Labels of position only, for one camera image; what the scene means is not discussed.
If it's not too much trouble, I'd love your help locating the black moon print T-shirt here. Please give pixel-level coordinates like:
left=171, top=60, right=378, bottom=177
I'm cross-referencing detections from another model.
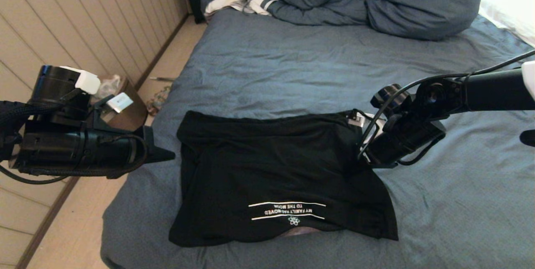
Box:
left=168, top=109, right=399, bottom=248

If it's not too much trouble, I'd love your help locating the brown trash bin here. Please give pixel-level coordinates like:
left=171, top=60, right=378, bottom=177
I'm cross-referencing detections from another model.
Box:
left=94, top=75, right=148, bottom=132

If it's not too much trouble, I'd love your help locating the patterned item on floor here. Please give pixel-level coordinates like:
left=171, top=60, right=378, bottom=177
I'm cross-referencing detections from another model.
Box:
left=146, top=86, right=173, bottom=117

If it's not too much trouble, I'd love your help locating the clear plastic bin liner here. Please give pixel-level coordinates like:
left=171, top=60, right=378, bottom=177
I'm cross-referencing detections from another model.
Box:
left=96, top=75, right=122, bottom=99

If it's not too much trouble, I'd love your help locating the blue bed sheet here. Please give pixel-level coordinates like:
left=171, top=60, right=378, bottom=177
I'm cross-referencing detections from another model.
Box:
left=100, top=8, right=535, bottom=269

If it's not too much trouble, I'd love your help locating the white pillow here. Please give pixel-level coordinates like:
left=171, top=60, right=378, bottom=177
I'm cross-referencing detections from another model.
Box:
left=479, top=0, right=535, bottom=48

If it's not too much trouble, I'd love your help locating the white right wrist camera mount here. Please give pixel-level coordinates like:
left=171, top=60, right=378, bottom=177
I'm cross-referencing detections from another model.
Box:
left=349, top=110, right=387, bottom=140

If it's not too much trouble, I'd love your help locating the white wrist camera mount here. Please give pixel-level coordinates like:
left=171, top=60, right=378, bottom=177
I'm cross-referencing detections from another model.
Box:
left=349, top=110, right=387, bottom=140
left=59, top=66, right=134, bottom=123

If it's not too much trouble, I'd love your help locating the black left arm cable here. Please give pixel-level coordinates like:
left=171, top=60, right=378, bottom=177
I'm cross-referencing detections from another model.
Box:
left=0, top=101, right=149, bottom=185

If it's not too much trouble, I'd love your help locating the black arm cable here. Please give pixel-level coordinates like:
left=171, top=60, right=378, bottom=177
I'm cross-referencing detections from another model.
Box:
left=0, top=101, right=149, bottom=185
left=357, top=50, right=535, bottom=166

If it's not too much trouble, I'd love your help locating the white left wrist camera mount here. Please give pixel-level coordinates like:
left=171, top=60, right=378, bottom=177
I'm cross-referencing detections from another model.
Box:
left=59, top=66, right=134, bottom=123

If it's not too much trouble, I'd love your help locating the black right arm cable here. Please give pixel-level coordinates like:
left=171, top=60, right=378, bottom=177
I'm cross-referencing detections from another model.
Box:
left=357, top=50, right=535, bottom=166

